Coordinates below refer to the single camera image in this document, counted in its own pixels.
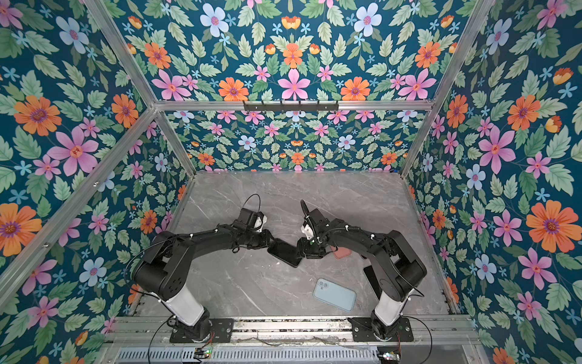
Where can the white vented cable duct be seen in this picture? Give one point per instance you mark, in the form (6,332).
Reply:
(247,355)

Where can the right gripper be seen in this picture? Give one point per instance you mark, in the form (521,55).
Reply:
(303,250)

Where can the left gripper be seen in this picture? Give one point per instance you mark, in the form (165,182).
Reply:
(266,240)

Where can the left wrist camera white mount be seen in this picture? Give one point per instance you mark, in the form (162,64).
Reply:
(259,223)

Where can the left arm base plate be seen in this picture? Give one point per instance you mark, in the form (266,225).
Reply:
(217,330)

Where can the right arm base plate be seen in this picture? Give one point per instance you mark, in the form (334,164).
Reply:
(373,330)

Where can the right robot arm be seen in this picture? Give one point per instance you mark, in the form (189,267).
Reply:
(395,268)

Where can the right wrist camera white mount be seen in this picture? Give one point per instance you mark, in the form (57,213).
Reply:
(308,231)

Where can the pink phone case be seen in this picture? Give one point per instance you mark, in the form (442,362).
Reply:
(341,252)

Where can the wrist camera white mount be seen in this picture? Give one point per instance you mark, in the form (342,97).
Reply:
(308,231)
(259,223)

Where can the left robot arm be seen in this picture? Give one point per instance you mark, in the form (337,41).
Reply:
(164,267)

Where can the black hook rail bracket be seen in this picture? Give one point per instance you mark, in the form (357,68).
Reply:
(281,106)

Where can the aluminium front rail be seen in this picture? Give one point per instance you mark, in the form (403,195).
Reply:
(296,330)

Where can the black smartphone near right base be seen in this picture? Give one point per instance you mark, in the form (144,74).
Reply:
(370,280)

